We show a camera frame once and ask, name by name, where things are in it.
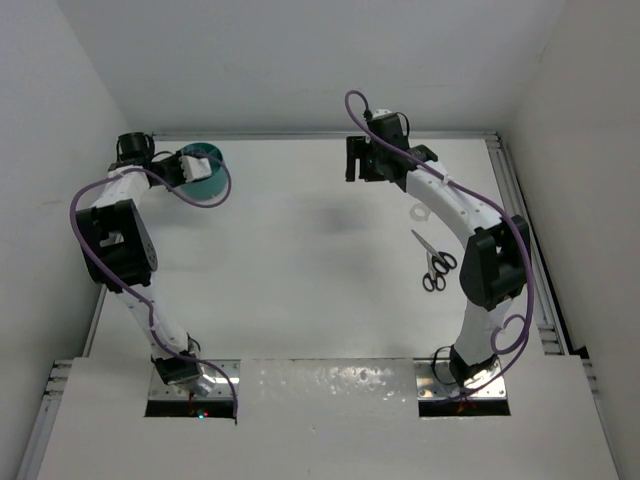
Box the clear tape roll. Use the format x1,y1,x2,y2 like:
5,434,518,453
409,203,431,222

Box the large black handled scissors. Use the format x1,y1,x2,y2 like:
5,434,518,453
411,230,458,274

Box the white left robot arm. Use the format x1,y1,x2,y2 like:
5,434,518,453
70,132,201,388

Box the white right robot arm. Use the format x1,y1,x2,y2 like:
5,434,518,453
345,109,534,385

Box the teal round divided container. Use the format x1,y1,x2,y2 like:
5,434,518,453
179,143,228,202

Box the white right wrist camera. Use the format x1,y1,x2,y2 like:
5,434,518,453
372,109,393,118

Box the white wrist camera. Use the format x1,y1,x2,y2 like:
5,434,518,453
180,155,212,183
372,109,393,118

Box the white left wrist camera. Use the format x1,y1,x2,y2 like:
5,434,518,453
180,155,212,183

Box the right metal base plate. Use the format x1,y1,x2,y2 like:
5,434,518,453
413,358,508,402

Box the metal base plate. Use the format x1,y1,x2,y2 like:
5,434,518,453
148,359,241,401
413,358,508,402

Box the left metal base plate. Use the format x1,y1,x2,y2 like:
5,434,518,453
148,359,241,401

